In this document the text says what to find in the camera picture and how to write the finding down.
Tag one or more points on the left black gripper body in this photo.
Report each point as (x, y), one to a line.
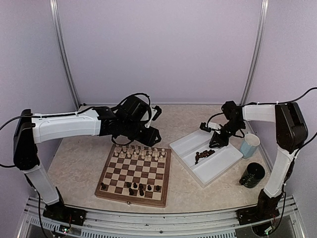
(131, 131)

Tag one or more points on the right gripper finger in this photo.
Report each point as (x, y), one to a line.
(223, 140)
(215, 141)

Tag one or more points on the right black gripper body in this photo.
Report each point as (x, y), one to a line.
(234, 127)

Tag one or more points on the white plastic tray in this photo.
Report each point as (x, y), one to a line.
(208, 169)

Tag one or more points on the wooden chess board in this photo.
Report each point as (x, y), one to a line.
(139, 164)

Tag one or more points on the black chess rook corner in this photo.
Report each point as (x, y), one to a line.
(103, 186)

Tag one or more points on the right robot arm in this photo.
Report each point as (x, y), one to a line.
(291, 133)

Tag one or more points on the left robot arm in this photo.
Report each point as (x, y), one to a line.
(33, 129)

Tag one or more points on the light blue mug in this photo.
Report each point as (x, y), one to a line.
(249, 145)

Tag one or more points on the dark green mug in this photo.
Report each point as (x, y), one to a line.
(252, 175)

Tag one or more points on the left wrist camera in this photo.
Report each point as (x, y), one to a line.
(155, 113)

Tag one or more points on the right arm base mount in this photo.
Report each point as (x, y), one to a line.
(253, 214)

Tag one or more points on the front aluminium rail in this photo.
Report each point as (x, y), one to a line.
(210, 224)

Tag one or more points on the right aluminium frame post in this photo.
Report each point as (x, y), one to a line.
(256, 51)

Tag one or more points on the aluminium frame post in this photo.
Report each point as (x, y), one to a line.
(63, 53)
(256, 51)

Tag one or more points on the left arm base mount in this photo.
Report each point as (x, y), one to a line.
(69, 215)

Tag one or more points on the left aluminium frame post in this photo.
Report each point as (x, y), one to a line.
(63, 53)

